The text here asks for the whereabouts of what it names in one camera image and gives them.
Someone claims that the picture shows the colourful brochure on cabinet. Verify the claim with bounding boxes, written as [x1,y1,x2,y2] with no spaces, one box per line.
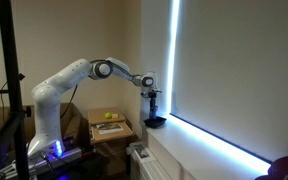
[96,123,123,135]

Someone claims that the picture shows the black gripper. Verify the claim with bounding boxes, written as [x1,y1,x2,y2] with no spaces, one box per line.
[141,89,161,110]

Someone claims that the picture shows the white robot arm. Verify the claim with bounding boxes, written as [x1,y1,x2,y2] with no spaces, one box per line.
[28,57,160,157]

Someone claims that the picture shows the robot base mounting platform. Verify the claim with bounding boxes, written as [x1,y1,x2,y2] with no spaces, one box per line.
[0,146,83,179]

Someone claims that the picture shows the dark red cap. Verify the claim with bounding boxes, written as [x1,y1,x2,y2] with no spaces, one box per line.
[255,156,288,180]

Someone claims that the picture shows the grey roller window blind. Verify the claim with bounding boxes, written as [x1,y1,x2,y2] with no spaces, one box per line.
[171,0,288,161]

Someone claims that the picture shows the brown cardboard box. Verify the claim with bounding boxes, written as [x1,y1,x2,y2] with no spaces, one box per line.
[24,103,86,144]

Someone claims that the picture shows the blue tin can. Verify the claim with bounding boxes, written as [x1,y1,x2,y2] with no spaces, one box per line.
[149,106,158,119]

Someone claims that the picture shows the green tennis ball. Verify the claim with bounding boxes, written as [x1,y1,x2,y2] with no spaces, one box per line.
[104,113,112,119]

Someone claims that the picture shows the black tripod pole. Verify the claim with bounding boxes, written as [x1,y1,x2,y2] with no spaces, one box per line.
[0,0,30,180]

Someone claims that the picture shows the black plastic bowl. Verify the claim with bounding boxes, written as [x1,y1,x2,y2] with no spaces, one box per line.
[144,116,166,129]

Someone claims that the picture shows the white radiator heater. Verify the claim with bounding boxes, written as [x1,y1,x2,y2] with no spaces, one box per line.
[128,142,171,180]

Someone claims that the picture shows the brochure on radiator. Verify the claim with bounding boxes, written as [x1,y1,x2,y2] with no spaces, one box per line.
[135,145,148,158]

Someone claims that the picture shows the yellow sticky note pad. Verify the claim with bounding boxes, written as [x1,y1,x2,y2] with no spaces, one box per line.
[112,114,119,119]

